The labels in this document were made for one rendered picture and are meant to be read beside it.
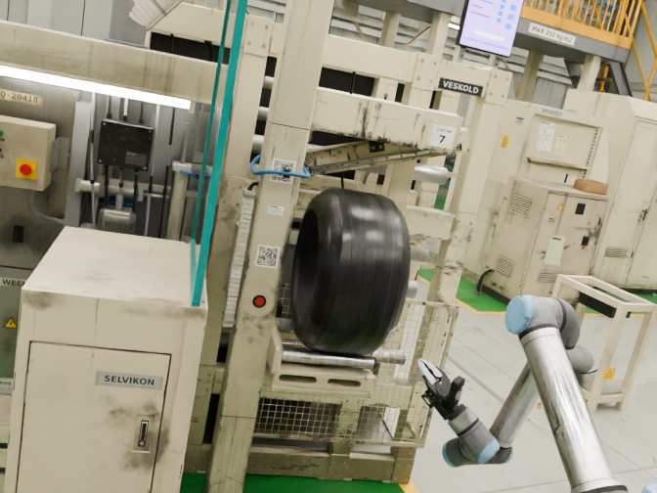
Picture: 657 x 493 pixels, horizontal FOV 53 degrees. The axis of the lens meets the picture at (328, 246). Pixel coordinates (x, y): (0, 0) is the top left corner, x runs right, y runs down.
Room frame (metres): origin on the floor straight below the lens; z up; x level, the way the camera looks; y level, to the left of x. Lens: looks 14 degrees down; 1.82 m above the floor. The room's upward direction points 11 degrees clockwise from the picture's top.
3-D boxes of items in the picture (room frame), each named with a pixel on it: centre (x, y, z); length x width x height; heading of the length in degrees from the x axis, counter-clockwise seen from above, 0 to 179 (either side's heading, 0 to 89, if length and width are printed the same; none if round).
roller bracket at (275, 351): (2.24, 0.14, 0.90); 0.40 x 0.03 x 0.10; 14
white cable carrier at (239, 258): (2.15, 0.28, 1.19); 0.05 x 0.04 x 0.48; 14
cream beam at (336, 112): (2.60, -0.08, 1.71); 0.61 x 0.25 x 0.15; 104
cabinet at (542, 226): (6.82, -2.19, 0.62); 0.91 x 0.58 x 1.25; 119
